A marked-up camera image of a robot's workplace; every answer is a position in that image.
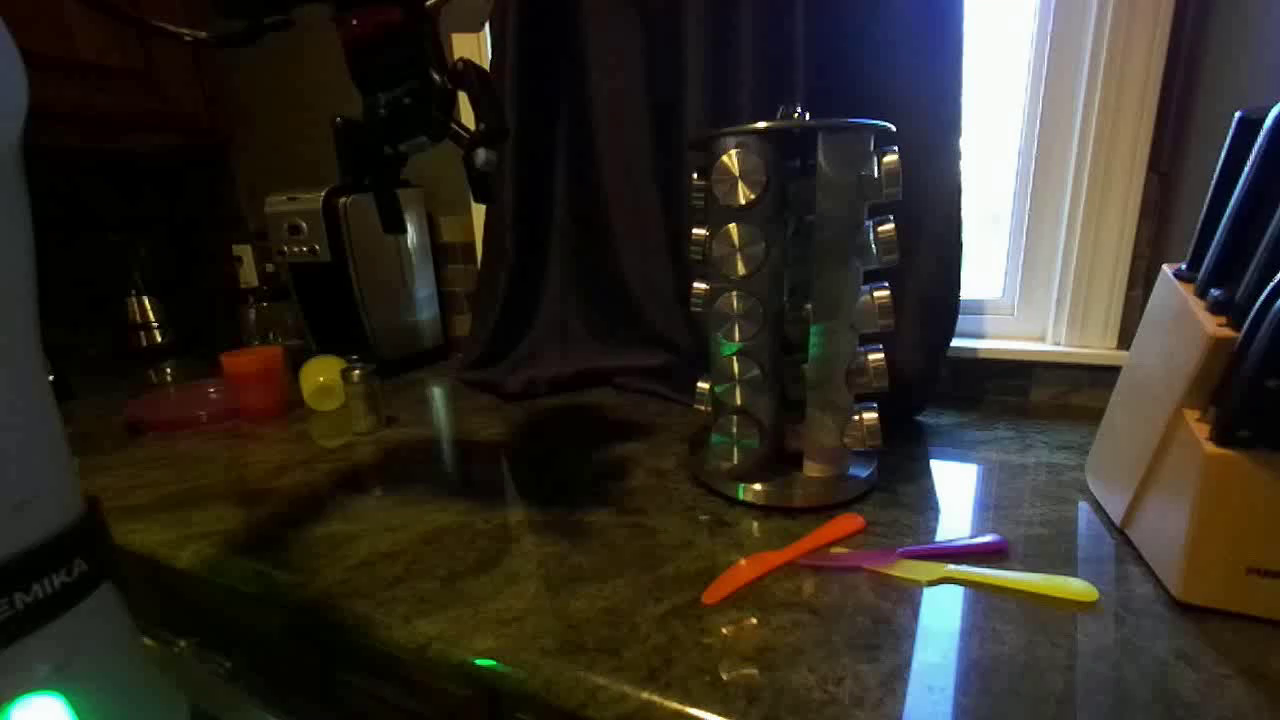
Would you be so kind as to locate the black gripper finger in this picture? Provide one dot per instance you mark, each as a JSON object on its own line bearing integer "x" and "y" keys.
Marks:
{"x": 340, "y": 162}
{"x": 389, "y": 202}

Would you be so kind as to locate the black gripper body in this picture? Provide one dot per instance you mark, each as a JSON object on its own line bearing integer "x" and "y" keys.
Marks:
{"x": 394, "y": 94}

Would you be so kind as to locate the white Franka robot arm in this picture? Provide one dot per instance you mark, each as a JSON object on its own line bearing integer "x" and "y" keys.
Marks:
{"x": 30, "y": 401}

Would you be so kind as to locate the stainless steel coffee maker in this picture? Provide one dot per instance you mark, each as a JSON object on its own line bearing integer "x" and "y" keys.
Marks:
{"x": 386, "y": 274}

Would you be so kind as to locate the yellow cup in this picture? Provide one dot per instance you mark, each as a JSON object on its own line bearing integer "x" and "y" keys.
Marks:
{"x": 320, "y": 383}

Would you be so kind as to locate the small glass shaker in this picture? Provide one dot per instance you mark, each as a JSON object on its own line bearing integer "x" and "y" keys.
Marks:
{"x": 358, "y": 396}

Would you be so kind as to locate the orange cup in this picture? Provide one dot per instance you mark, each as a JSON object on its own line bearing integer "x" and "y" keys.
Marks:
{"x": 254, "y": 383}

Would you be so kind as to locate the dark window curtain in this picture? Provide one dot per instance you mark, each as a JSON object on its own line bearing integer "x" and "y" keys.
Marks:
{"x": 625, "y": 186}

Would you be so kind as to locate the red plate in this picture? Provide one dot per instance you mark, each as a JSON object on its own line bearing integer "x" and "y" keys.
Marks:
{"x": 173, "y": 407}

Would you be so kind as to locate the purple plastic knife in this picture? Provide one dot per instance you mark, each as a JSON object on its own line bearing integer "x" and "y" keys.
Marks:
{"x": 934, "y": 550}

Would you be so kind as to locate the yellow plastic knife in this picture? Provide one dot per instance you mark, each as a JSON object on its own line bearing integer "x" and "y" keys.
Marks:
{"x": 1002, "y": 579}

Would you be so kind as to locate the wooden knife block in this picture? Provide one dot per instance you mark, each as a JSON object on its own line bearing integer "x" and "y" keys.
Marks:
{"x": 1175, "y": 454}

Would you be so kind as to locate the white window frame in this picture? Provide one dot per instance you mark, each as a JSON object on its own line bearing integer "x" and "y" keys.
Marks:
{"x": 1065, "y": 172}

